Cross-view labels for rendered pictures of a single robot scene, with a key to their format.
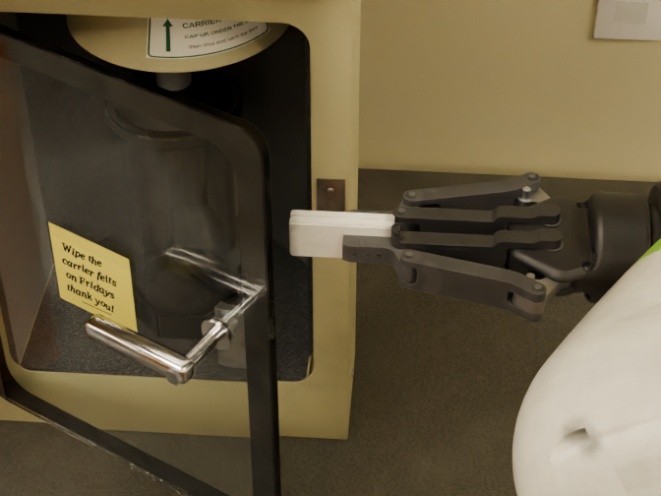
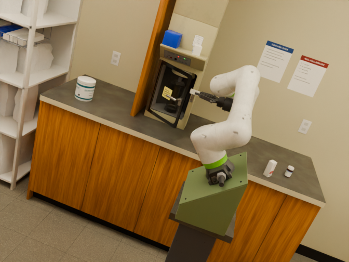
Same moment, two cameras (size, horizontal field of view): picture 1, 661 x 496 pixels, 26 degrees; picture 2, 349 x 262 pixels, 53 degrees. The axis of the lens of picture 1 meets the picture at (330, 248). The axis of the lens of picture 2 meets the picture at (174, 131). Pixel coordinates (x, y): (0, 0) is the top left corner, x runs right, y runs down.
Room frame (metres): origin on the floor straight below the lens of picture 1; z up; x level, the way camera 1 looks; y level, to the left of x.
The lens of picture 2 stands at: (-1.52, -0.02, 1.95)
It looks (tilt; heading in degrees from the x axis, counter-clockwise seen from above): 24 degrees down; 2
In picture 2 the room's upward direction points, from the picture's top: 18 degrees clockwise
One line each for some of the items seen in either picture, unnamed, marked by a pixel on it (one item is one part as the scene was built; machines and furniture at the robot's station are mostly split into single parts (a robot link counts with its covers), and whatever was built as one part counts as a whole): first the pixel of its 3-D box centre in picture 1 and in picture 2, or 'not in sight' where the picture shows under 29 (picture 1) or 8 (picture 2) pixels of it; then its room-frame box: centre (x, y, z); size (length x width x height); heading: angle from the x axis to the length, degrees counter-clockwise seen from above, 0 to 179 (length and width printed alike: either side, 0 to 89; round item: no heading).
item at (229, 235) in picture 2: not in sight; (205, 209); (0.00, -0.26, 0.92); 0.32 x 0.32 x 0.04; 85
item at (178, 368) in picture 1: (156, 336); (173, 97); (0.72, 0.12, 1.20); 0.10 x 0.05 x 0.03; 57
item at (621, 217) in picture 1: (575, 246); (216, 100); (0.73, -0.16, 1.28); 0.09 x 0.08 x 0.07; 86
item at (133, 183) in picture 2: not in sight; (169, 180); (0.92, -0.04, 0.45); 2.05 x 0.67 x 0.90; 86
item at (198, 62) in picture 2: not in sight; (182, 57); (0.81, 0.15, 1.46); 0.32 x 0.11 x 0.10; 86
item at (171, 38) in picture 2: not in sight; (172, 39); (0.82, 0.25, 1.55); 0.10 x 0.10 x 0.09; 86
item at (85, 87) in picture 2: not in sight; (85, 88); (0.82, 0.76, 1.01); 0.13 x 0.13 x 0.15
